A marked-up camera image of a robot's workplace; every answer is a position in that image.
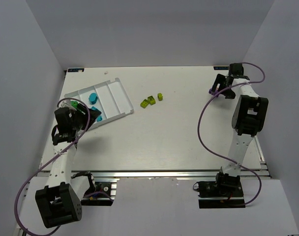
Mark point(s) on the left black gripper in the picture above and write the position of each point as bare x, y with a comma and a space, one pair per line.
88, 114

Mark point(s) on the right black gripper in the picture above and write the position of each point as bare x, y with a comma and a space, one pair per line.
220, 85

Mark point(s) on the teal square lego brick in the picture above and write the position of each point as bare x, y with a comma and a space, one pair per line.
99, 119

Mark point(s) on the blue rounded lego brick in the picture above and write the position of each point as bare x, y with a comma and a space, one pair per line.
93, 98

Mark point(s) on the dark green lego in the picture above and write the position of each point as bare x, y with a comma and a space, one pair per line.
74, 104

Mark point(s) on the small lime lego brick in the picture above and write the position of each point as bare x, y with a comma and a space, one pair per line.
160, 96

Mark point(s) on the purple lego brick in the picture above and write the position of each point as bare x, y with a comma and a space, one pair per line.
211, 92

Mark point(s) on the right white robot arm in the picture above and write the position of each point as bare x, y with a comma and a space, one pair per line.
248, 120

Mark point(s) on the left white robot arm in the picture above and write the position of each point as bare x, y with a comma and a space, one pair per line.
59, 202

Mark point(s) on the blue label sticker right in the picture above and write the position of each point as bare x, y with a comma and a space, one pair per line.
221, 67

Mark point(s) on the blue label sticker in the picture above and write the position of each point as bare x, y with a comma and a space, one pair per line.
221, 67
75, 70

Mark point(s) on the white divided plastic tray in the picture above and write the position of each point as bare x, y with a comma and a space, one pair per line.
113, 101

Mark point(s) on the blue label sticker left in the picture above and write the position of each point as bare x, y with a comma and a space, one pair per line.
75, 70

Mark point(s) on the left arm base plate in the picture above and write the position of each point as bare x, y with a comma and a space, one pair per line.
103, 194

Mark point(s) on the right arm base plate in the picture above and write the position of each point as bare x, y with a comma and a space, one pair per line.
211, 197

